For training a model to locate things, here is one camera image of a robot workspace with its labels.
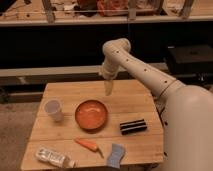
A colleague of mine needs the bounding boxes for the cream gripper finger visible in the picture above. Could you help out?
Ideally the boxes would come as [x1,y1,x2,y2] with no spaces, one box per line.
[104,80,113,96]

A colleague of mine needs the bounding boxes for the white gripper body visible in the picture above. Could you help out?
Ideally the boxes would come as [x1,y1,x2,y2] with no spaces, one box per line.
[99,57,118,80]

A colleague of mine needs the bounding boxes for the black striped eraser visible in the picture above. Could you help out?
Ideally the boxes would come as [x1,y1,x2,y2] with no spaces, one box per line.
[120,119,147,135]

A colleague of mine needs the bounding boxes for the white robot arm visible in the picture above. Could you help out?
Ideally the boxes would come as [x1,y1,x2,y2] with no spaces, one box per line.
[100,38,213,171]

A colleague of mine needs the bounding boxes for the orange bowl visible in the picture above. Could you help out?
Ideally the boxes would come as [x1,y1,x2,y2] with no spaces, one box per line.
[75,100,108,131]

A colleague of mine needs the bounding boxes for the wooden table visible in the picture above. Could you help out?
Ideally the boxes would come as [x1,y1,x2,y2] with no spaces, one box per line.
[21,80,163,171]

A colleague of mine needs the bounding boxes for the orange toy carrot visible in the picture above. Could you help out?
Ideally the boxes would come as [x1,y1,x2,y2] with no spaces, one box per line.
[75,139,103,157]

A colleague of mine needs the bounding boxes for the blue sponge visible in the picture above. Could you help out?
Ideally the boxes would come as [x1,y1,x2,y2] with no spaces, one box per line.
[106,144,125,169]

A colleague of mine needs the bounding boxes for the black box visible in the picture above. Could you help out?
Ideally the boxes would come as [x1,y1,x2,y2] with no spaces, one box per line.
[165,44,213,76]

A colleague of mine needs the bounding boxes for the clear plastic bottle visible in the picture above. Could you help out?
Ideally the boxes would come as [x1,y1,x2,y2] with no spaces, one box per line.
[35,147,75,168]

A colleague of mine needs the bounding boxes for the long shelf with clutter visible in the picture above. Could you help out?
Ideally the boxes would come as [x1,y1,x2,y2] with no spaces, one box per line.
[0,0,213,27]

